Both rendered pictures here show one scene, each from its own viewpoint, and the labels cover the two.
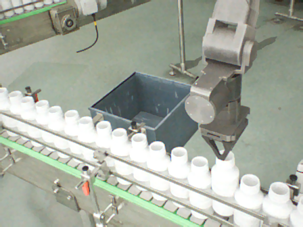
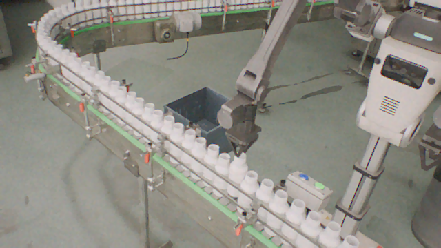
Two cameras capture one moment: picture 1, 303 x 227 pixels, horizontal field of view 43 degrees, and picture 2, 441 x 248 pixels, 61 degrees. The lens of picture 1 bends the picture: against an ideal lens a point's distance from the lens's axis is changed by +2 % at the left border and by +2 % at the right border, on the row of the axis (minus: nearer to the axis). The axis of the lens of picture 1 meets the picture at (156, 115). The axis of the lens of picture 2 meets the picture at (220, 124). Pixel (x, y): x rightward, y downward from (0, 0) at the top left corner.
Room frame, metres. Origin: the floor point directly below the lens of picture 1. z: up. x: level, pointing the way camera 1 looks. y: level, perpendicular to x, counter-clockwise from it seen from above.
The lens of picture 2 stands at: (-0.34, -0.09, 1.96)
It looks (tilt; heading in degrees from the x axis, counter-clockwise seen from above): 35 degrees down; 2
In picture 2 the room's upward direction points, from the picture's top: 6 degrees clockwise
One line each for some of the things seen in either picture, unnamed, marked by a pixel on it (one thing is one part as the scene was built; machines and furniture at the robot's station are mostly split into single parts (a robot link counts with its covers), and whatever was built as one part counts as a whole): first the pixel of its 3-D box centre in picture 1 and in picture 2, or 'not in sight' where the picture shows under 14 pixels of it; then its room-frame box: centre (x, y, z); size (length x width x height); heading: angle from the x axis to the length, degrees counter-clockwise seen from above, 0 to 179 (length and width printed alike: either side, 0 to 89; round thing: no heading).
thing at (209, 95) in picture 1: (217, 78); (240, 103); (0.55, -0.11, 1.42); 0.12 x 0.09 x 0.12; 142
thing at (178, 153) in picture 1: (180, 177); (211, 165); (0.65, -0.04, 1.08); 0.06 x 0.06 x 0.17
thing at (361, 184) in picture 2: not in sight; (356, 197); (0.95, -0.72, 0.74); 0.11 x 0.11 x 0.40; 53
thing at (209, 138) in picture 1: (224, 138); (241, 143); (0.58, -0.13, 1.25); 0.07 x 0.07 x 0.09; 53
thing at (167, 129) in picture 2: (108, 148); (169, 136); (0.79, 0.14, 1.08); 0.06 x 0.06 x 0.17
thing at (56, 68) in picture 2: not in sight; (49, 88); (1.22, 0.84, 0.96); 0.23 x 0.10 x 0.27; 143
